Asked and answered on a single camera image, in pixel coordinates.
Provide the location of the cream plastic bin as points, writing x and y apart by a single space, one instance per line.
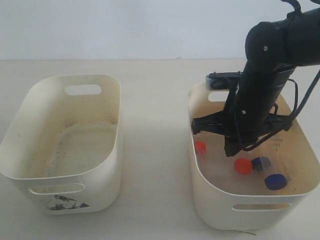
227 200
63 148

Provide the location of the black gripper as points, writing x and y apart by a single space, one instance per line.
243 123

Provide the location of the orange-capped tube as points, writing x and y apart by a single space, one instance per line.
201 153

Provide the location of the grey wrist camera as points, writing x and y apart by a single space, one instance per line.
222 80

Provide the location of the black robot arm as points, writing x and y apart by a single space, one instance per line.
273 51

